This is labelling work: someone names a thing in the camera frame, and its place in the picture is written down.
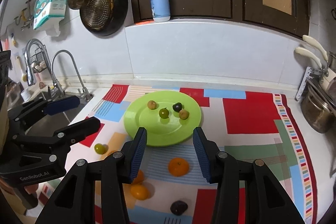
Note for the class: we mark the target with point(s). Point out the green lime fruit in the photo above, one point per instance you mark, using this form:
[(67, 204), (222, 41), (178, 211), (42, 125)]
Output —
[(164, 113)]

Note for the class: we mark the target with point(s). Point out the small dark green fruit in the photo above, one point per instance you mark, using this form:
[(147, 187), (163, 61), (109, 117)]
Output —
[(177, 107)]

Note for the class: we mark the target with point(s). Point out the colourful patterned table mat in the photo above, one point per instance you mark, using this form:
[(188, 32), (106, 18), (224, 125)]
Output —
[(246, 125)]

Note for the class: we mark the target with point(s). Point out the curved steel kitchen faucet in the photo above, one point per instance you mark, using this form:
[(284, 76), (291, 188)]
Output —
[(68, 67)]

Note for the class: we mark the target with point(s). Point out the cream pan handle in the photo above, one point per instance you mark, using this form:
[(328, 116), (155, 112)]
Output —
[(315, 44), (307, 53)]

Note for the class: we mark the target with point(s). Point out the small brown-green fruit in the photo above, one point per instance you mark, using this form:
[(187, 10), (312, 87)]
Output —
[(152, 105)]

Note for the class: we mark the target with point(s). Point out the cream pan handle upper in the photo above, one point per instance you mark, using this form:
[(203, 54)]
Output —
[(315, 44)]

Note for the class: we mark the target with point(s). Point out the stainless steel sink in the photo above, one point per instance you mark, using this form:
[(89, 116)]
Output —
[(50, 123)]

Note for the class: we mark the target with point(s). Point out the teal white tissue pack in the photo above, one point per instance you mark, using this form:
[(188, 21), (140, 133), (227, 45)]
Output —
[(48, 14)]

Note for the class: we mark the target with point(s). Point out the large orange with stem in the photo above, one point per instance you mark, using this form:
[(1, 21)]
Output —
[(178, 167)]

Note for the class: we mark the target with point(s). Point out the brass perforated strainer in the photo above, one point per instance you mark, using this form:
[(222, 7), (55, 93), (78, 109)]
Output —
[(97, 13)]

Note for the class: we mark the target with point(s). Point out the black wire sink basket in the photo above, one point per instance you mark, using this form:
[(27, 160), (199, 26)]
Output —
[(40, 61)]

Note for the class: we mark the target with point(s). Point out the green oval plate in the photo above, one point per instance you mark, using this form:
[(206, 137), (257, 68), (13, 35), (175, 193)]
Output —
[(162, 132)]

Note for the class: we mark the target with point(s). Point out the yellow-brown pear fruit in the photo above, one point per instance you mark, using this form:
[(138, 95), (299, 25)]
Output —
[(183, 114)]

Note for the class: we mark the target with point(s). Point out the dark purple plum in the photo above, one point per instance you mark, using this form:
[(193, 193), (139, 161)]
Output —
[(178, 207)]

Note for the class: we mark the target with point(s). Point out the black frying pan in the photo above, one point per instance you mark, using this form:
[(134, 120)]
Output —
[(116, 20)]

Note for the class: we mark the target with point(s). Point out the steel pot on rack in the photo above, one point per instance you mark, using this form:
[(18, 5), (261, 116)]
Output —
[(316, 111)]

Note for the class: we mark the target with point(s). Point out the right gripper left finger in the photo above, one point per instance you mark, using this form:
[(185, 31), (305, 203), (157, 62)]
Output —
[(73, 201)]

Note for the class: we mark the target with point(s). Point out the orange fruit near right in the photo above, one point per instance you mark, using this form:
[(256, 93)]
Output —
[(139, 178)]

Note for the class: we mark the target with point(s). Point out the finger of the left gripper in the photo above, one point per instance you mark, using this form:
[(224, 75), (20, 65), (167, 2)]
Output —
[(31, 112), (62, 138)]

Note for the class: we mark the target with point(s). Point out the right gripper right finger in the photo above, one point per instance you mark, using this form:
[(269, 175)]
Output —
[(266, 201)]

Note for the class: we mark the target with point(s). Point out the white blue pump bottle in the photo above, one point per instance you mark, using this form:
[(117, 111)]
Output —
[(160, 10)]

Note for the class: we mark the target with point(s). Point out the green round fruit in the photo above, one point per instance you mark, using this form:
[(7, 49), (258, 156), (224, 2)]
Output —
[(100, 149)]

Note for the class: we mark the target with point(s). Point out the white dish rack bracket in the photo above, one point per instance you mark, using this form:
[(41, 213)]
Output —
[(310, 73)]

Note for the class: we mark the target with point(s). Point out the cream pan handle lower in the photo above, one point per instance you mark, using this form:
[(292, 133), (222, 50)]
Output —
[(307, 53)]

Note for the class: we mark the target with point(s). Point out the orange oval fruit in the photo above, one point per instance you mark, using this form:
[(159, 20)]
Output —
[(139, 192)]

